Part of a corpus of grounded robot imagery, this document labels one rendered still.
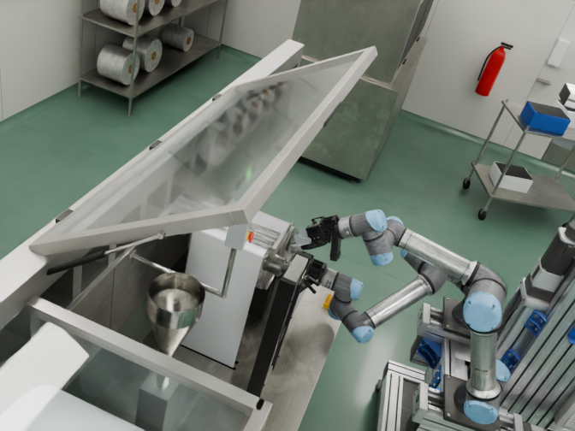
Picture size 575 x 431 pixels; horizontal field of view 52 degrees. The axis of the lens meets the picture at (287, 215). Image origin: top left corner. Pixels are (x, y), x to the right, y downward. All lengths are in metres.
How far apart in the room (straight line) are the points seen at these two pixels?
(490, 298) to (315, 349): 0.70
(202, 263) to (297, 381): 0.58
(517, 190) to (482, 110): 1.42
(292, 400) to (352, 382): 1.37
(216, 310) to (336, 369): 1.60
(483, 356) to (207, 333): 0.94
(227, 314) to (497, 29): 4.90
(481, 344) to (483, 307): 0.16
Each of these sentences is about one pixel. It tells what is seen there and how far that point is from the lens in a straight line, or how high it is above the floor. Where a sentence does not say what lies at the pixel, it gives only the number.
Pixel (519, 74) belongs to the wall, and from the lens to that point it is 6.50.
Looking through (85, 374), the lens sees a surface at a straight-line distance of 1.25.
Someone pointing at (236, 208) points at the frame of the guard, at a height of 1.96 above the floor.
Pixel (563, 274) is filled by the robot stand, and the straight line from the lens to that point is 2.41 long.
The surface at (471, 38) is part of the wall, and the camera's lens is 6.41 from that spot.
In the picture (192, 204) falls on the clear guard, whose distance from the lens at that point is 1.21.
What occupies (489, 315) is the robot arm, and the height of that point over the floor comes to 1.39.
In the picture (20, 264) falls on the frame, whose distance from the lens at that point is 1.37.
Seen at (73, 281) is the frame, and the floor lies 1.52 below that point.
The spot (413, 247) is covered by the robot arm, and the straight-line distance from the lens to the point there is 2.13.
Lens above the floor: 2.58
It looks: 35 degrees down
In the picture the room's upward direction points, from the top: 16 degrees clockwise
